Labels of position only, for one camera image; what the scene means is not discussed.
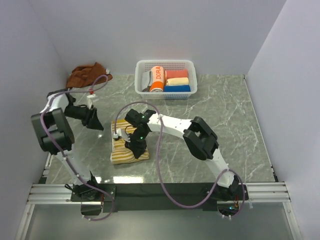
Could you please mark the blue rolled towel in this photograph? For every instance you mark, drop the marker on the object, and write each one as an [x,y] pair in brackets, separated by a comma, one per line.
[177,88]

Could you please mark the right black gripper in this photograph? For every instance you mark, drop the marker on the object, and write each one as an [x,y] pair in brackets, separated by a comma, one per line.
[138,149]

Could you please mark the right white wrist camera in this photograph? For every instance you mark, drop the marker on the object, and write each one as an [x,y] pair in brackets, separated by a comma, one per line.
[121,134]

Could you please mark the aluminium rail frame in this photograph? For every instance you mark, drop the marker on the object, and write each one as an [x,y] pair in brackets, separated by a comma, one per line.
[51,215]

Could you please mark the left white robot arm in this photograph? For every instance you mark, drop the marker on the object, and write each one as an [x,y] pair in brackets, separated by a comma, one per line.
[56,137]

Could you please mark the black base beam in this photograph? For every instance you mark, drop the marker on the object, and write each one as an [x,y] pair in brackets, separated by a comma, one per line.
[151,196]

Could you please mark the brown towel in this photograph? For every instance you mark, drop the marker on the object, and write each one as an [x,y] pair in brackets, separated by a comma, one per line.
[84,75]

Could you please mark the white plastic basket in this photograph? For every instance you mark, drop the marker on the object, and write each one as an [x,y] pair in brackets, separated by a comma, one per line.
[146,65]

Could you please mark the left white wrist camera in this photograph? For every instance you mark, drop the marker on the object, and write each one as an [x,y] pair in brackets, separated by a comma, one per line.
[91,99]

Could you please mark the grey rolled towel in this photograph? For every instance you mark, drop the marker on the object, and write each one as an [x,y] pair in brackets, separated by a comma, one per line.
[146,81]

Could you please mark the orange white rolled towel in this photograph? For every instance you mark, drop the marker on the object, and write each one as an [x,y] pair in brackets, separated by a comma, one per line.
[158,77]

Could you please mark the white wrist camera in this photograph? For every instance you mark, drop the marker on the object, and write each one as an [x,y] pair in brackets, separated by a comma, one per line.
[91,99]
[121,134]

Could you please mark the cream rolled towel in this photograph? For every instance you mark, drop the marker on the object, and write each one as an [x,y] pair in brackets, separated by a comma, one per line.
[177,81]

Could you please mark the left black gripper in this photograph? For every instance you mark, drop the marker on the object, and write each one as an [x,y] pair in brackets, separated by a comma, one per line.
[92,120]

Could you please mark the yellow striped Doraemon towel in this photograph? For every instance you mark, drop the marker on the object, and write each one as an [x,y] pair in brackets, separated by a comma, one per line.
[120,154]

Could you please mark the red rolled towel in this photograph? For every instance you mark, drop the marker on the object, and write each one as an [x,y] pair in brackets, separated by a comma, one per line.
[171,74]

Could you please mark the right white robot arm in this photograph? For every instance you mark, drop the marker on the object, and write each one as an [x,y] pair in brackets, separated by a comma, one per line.
[200,139]

